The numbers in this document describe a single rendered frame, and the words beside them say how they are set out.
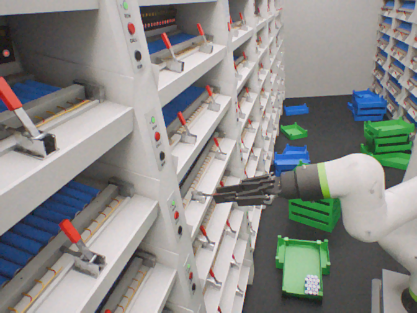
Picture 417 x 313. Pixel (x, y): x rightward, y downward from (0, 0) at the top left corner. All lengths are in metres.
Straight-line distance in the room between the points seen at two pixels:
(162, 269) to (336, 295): 1.27
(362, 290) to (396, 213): 1.08
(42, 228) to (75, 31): 0.31
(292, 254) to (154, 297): 1.30
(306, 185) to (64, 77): 0.57
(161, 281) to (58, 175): 0.38
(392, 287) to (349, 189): 0.74
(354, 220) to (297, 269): 1.07
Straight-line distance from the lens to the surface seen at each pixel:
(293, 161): 2.79
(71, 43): 0.54
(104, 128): 0.45
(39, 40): 0.59
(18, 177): 0.36
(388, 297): 1.39
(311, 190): 0.75
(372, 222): 0.80
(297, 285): 1.81
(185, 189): 0.88
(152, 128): 0.56
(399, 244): 1.27
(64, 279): 0.48
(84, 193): 0.58
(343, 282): 1.89
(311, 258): 1.87
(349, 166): 0.75
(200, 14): 1.17
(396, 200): 0.86
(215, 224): 1.09
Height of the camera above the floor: 1.44
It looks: 27 degrees down
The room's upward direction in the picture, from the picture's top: 9 degrees counter-clockwise
